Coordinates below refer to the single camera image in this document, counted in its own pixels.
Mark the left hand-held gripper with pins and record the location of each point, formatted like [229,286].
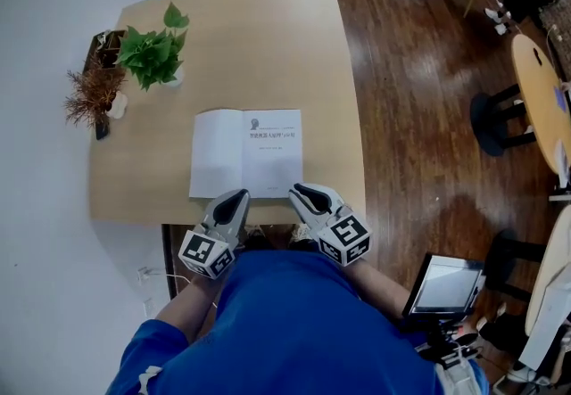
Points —
[205,255]

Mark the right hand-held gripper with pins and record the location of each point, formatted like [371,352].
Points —
[345,239]

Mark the yellow and grey book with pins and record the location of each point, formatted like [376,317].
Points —
[223,152]

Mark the person's right forearm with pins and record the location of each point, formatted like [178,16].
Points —
[379,290]

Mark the person's left forearm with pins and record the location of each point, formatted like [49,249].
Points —
[189,306]

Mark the person's left shoe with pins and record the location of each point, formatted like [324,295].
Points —
[254,235]

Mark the person's shoe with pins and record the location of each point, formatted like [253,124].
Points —
[300,233]
[254,235]

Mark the person's right shoe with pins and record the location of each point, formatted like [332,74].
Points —
[300,233]

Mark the person's blue shirt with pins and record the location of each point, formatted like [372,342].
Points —
[290,326]

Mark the black framed monitor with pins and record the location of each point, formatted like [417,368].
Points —
[446,286]

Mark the black phone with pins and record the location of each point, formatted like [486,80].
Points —
[102,131]

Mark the brown dried potted plant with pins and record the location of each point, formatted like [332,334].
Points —
[93,94]

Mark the green potted plant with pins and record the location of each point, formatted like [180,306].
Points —
[147,54]

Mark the light wooden table white legs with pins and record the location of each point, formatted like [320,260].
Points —
[267,27]

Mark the brown wooden organizer box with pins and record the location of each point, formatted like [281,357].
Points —
[105,52]

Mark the white fabric pouch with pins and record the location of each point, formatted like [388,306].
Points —
[457,380]

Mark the pale wooden table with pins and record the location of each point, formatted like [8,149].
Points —
[553,250]

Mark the oval wooden table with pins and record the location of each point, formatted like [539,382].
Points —
[535,90]

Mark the white box device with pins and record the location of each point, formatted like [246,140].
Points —
[551,326]

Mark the brown patterned rug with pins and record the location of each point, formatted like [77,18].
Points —
[563,27]

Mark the white wall socket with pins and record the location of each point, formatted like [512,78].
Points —
[148,308]
[143,276]

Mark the black monitor mount rig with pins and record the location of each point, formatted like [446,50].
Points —
[448,339]

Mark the black table pedestal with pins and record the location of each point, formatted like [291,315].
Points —
[486,121]
[502,255]

